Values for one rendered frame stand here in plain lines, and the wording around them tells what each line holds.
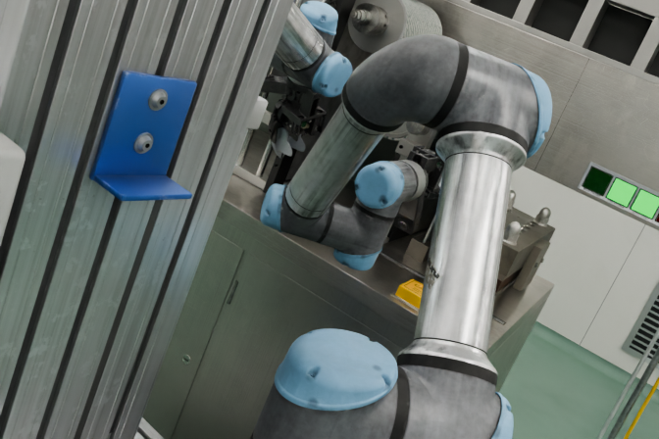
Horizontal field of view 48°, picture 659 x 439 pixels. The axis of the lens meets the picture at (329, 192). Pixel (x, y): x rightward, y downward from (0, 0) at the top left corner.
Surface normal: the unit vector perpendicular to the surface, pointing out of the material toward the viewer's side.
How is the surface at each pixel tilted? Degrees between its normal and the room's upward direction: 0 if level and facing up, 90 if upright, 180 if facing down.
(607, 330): 90
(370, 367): 7
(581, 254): 90
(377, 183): 90
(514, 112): 53
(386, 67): 80
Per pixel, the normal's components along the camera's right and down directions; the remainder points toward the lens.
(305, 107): -0.72, 0.31
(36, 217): 0.74, 0.45
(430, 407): 0.36, -0.50
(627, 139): -0.46, 0.07
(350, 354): 0.25, -0.92
